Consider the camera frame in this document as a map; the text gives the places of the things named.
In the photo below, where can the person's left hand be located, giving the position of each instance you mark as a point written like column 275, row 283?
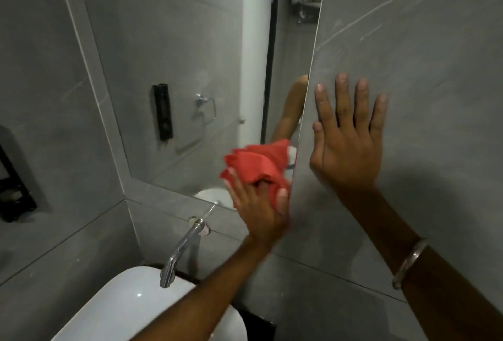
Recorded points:
column 257, row 213

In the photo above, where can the person's right hand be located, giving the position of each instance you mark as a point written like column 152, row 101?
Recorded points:
column 345, row 156

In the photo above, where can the person's right thumb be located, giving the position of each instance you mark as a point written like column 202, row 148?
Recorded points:
column 317, row 142

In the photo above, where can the person's right little finger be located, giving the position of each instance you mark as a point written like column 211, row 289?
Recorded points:
column 378, row 115

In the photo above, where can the person's left thumb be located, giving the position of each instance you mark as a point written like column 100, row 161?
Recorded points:
column 282, row 200

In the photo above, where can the person's right middle finger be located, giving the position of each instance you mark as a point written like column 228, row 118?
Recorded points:
column 344, row 99

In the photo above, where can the red cleaning cloth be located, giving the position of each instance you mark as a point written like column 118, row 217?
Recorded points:
column 257, row 164

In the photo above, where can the person's right forearm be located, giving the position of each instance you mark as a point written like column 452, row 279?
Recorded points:
column 424, row 274

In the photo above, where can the person's left forearm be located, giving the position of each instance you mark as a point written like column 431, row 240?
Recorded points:
column 204, row 297

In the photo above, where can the chrome faucet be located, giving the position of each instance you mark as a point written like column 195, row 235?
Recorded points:
column 179, row 250

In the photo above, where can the white ceramic sink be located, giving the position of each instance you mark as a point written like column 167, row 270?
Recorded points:
column 129, row 309

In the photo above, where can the wall mirror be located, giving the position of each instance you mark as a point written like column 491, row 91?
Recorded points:
column 177, row 58

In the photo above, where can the black wall holder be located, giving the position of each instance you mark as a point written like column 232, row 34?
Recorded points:
column 15, row 191

